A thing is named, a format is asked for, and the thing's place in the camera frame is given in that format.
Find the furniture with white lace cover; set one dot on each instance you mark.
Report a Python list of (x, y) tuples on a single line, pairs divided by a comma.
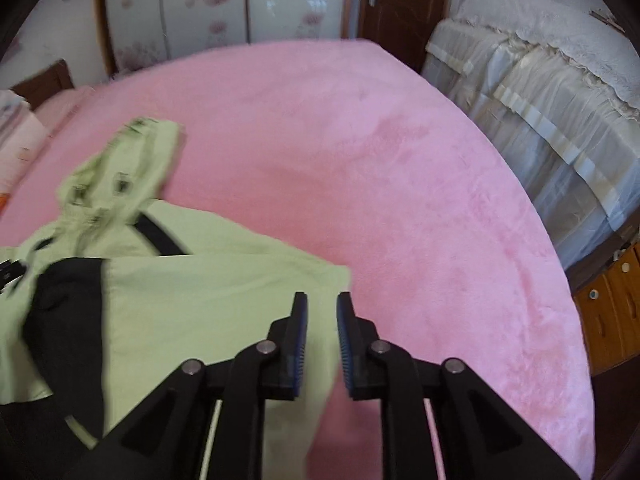
[(540, 95)]

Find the pink plush bed blanket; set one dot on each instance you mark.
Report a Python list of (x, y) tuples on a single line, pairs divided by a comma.
[(375, 160)]

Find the floral sliding door wardrobe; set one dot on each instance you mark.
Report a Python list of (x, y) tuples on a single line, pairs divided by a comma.
[(210, 5)]

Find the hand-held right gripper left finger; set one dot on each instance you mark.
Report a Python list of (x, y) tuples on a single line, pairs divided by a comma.
[(299, 340)]

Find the brown wooden door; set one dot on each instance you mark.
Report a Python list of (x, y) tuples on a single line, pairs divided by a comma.
[(405, 5)]

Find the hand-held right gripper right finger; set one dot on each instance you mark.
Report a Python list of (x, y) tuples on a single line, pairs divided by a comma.
[(343, 345)]

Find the wooden drawer cabinet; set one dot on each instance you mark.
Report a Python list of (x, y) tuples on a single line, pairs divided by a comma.
[(612, 310)]

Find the wooden headboard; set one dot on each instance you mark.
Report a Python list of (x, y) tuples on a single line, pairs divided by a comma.
[(50, 80)]

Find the green and black jacket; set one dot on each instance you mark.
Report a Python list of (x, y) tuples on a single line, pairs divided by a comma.
[(200, 305)]

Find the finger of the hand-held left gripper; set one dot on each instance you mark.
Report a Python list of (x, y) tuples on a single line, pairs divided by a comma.
[(9, 270)]

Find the pink white pillow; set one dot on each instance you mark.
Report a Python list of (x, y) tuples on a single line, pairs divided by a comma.
[(20, 145)]

